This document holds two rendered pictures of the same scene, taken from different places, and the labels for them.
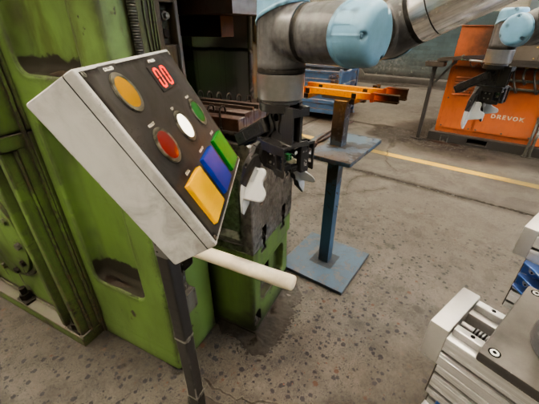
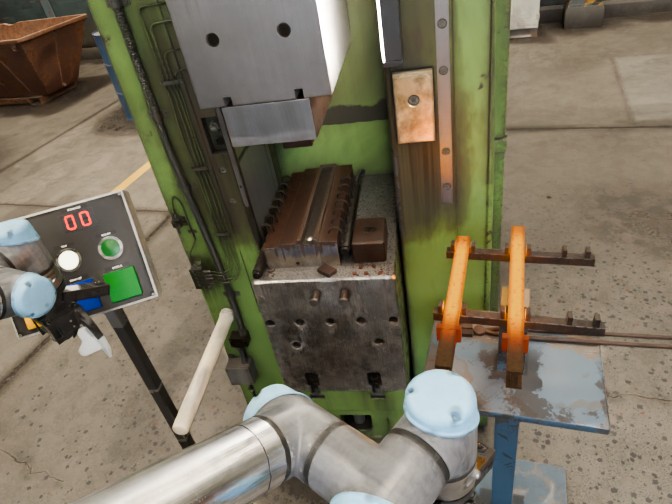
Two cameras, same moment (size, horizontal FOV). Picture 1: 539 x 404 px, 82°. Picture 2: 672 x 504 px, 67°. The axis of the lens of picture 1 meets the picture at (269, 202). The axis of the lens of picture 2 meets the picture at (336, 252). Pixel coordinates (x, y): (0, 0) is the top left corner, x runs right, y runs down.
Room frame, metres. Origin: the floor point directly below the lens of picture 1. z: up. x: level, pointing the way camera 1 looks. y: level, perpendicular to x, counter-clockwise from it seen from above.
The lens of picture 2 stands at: (0.93, -1.03, 1.72)
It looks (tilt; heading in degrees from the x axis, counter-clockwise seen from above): 36 degrees down; 77
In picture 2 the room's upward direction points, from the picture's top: 11 degrees counter-clockwise
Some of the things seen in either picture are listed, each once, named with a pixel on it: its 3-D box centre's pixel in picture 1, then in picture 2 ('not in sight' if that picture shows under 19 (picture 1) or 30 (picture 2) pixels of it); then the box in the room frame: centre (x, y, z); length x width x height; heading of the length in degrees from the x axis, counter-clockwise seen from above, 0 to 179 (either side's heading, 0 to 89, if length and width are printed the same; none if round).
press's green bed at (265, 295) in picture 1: (224, 255); (362, 370); (1.22, 0.23, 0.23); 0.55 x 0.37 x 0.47; 64
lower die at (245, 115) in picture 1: (204, 113); (313, 210); (1.17, 0.25, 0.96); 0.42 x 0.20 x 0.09; 64
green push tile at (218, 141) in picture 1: (223, 151); (123, 284); (0.63, 0.10, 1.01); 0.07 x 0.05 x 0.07; 179
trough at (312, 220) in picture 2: (206, 102); (319, 199); (1.19, 0.23, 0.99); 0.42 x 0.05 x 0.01; 64
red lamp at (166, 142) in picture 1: (168, 144); not in sight; (0.44, 0.15, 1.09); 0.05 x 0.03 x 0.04; 154
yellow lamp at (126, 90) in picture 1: (127, 92); not in sight; (0.44, 0.19, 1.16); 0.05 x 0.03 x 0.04; 154
